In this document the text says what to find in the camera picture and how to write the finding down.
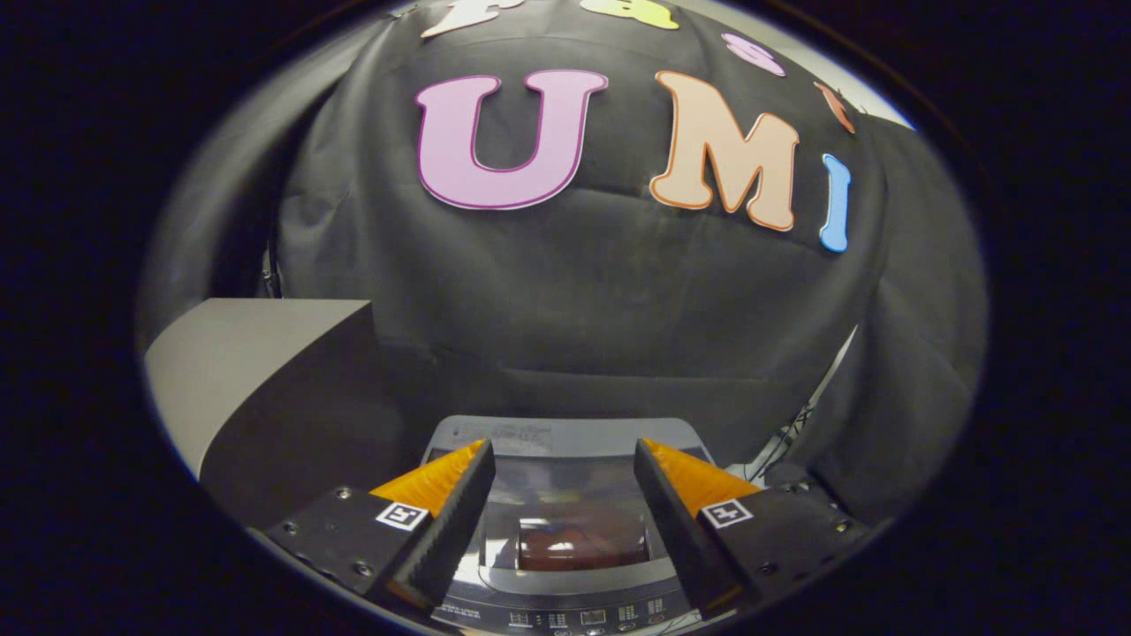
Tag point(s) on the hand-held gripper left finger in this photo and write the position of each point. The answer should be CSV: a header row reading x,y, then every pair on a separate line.
x,y
455,521

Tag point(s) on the black backdrop cloth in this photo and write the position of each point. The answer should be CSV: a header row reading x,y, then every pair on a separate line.
x,y
583,300

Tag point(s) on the grey cabinet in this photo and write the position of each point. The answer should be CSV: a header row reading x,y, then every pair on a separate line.
x,y
247,353

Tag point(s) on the grey washing machine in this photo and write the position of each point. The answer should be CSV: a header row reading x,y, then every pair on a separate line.
x,y
565,587

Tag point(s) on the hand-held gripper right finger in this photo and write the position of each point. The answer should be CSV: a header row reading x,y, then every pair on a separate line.
x,y
676,521

